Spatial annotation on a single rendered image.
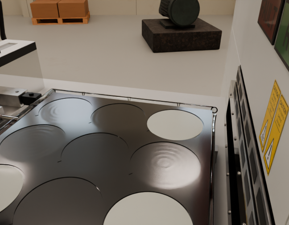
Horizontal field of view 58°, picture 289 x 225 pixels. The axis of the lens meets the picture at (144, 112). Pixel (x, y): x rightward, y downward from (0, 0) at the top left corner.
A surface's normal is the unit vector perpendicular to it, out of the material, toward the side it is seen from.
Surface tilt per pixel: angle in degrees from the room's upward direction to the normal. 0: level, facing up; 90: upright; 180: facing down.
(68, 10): 90
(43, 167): 0
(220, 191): 0
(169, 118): 0
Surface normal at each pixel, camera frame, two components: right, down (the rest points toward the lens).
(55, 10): 0.07, 0.51
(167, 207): 0.00, -0.86
